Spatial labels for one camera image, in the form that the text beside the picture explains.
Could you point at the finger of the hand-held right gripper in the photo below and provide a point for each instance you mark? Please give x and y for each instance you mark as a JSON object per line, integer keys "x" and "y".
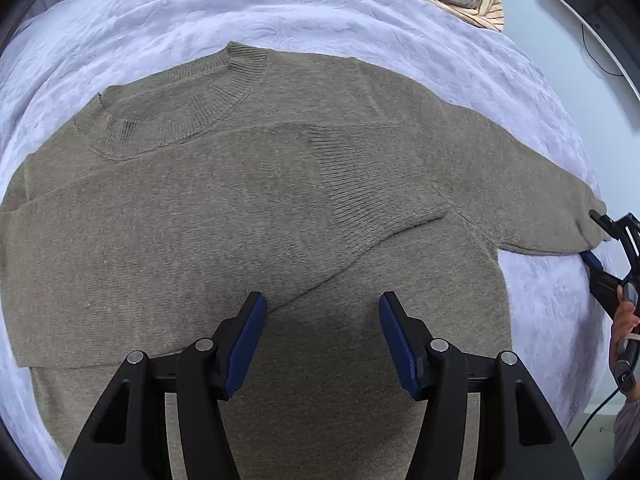
{"x": 602, "y": 282}
{"x": 600, "y": 220}

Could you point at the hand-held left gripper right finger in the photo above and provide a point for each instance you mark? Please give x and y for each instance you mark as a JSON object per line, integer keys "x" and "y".
{"x": 397, "y": 345}

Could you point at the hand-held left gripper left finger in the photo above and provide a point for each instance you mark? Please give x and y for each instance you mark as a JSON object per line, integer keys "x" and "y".
{"x": 245, "y": 340}

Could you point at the olive knit sweater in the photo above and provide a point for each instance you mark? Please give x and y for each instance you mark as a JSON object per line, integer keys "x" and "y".
{"x": 300, "y": 185}

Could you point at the person's right hand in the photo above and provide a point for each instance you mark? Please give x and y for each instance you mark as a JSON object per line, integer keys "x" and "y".
{"x": 625, "y": 317}

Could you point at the person's grey clothing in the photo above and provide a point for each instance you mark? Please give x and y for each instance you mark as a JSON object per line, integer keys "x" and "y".
{"x": 627, "y": 432}

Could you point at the lavender plush blanket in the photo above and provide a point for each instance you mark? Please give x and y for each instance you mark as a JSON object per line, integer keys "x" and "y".
{"x": 150, "y": 10}

